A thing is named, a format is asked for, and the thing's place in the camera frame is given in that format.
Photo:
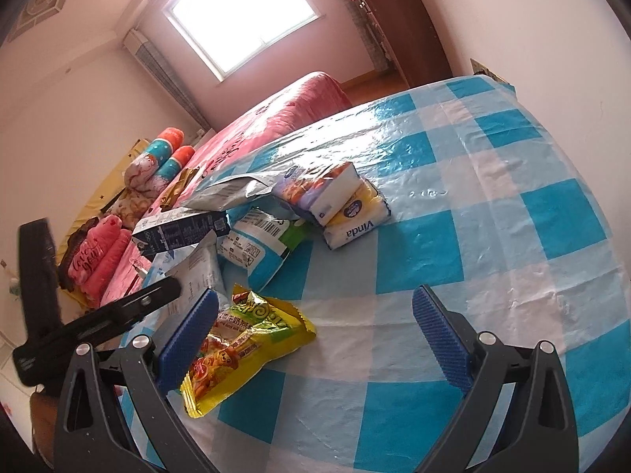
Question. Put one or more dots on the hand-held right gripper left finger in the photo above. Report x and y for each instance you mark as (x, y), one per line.
(192, 337)

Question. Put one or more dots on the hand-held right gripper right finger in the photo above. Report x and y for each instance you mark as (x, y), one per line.
(441, 340)

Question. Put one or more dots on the blue orange tissue pack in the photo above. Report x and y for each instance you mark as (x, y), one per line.
(315, 189)

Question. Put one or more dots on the grey mailing bag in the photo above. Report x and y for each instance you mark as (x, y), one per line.
(227, 192)

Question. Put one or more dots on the white air conditioner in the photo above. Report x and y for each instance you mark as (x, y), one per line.
(134, 43)

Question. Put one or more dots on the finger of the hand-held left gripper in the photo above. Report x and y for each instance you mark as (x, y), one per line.
(143, 300)

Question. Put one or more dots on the pink folded blanket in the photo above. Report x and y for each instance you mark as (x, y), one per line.
(98, 256)

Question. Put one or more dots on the blue white milk carton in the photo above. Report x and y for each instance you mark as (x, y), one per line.
(182, 234)

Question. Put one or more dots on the gold packet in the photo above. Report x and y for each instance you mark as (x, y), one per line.
(178, 185)

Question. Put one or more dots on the white plastic bag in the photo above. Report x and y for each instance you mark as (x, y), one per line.
(194, 266)

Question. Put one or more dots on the brown wooden wardrobe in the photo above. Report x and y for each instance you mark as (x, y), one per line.
(404, 19)

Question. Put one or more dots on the window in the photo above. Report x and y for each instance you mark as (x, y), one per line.
(241, 15)

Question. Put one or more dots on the blue white checked tablecloth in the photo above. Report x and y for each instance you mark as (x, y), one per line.
(443, 207)

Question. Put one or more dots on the grey striped curtain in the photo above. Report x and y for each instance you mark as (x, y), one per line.
(172, 88)

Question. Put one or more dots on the large orange blue bolster pillow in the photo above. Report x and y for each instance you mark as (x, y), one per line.
(157, 152)

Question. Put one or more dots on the yellow white tissue pack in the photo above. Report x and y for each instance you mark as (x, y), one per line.
(357, 217)

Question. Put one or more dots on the checked hanging cloth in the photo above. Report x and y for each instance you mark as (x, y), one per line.
(367, 29)

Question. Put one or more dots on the small orange blue bolster pillow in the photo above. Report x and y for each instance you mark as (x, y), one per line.
(177, 160)

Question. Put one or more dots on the yellow snack packet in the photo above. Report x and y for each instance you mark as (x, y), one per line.
(246, 342)

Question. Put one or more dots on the yellow star headboard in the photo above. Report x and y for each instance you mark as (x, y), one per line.
(106, 180)

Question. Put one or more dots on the white plastic bottle blue label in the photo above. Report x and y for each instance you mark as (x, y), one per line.
(251, 251)

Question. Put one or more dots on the floral rolled quilt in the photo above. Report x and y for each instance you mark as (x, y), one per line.
(135, 202)

